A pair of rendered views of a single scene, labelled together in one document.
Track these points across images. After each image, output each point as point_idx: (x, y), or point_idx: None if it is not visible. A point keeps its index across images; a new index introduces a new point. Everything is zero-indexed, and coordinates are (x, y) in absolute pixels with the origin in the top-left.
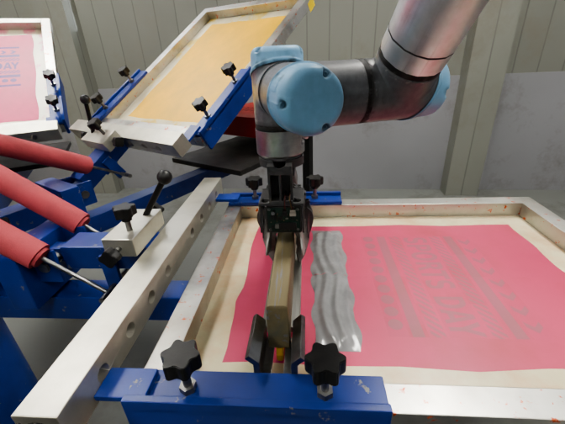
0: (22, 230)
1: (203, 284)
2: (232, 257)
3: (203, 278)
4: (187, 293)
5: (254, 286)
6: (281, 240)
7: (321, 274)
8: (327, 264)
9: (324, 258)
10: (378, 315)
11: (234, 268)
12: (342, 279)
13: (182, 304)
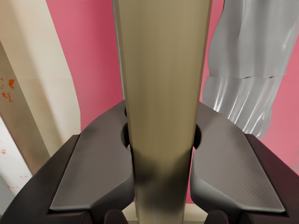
0: None
1: (15, 159)
2: (0, 4)
3: (2, 145)
4: (5, 174)
5: (98, 107)
6: (150, 206)
7: (229, 77)
8: (254, 38)
9: (254, 8)
10: (284, 157)
11: (34, 55)
12: (267, 93)
13: (17, 190)
